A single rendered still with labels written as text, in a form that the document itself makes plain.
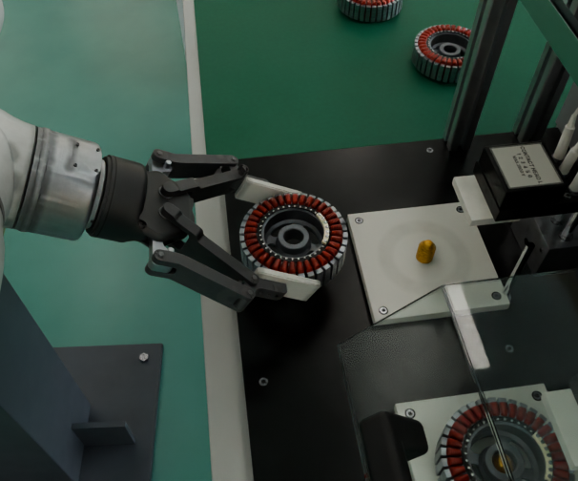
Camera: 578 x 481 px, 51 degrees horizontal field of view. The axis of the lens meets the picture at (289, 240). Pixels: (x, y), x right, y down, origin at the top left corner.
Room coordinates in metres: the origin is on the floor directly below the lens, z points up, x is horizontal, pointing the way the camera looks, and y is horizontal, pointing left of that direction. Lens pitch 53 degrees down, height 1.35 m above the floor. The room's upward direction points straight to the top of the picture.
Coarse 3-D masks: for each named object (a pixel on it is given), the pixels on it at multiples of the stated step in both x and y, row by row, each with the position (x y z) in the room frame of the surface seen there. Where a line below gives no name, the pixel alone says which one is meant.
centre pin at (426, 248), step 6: (426, 240) 0.41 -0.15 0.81; (420, 246) 0.41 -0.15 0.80; (426, 246) 0.40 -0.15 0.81; (432, 246) 0.40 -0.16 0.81; (420, 252) 0.40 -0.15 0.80; (426, 252) 0.40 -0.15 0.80; (432, 252) 0.40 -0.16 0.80; (420, 258) 0.40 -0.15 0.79; (426, 258) 0.40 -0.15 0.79; (432, 258) 0.40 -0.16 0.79
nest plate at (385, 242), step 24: (360, 216) 0.47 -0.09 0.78; (384, 216) 0.47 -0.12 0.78; (408, 216) 0.47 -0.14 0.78; (432, 216) 0.47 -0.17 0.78; (456, 216) 0.47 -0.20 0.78; (360, 240) 0.43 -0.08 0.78; (384, 240) 0.43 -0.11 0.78; (408, 240) 0.43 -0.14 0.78; (432, 240) 0.43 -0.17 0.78; (456, 240) 0.43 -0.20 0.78; (480, 240) 0.43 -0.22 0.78; (360, 264) 0.40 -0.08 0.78; (384, 264) 0.40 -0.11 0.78; (408, 264) 0.40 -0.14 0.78; (432, 264) 0.40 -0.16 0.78; (456, 264) 0.40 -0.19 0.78; (480, 264) 0.40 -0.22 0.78; (384, 288) 0.36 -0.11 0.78; (408, 288) 0.36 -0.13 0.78; (432, 288) 0.36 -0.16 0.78; (384, 312) 0.33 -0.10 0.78
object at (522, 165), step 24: (504, 144) 0.45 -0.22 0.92; (528, 144) 0.45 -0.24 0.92; (480, 168) 0.44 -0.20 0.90; (504, 168) 0.41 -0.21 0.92; (528, 168) 0.41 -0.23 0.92; (552, 168) 0.41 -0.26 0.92; (576, 168) 0.44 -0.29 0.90; (456, 192) 0.43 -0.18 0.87; (480, 192) 0.42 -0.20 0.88; (504, 192) 0.39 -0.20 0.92; (528, 192) 0.39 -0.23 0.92; (552, 192) 0.39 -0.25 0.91; (480, 216) 0.39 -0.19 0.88; (504, 216) 0.38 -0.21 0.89; (528, 216) 0.38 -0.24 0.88; (576, 216) 0.40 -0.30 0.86
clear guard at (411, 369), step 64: (384, 320) 0.18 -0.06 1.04; (448, 320) 0.16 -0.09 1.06; (512, 320) 0.16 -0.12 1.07; (576, 320) 0.16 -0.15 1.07; (384, 384) 0.14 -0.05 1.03; (448, 384) 0.13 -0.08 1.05; (512, 384) 0.13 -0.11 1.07; (576, 384) 0.13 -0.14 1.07; (448, 448) 0.10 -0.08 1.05; (512, 448) 0.09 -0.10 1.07; (576, 448) 0.09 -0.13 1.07
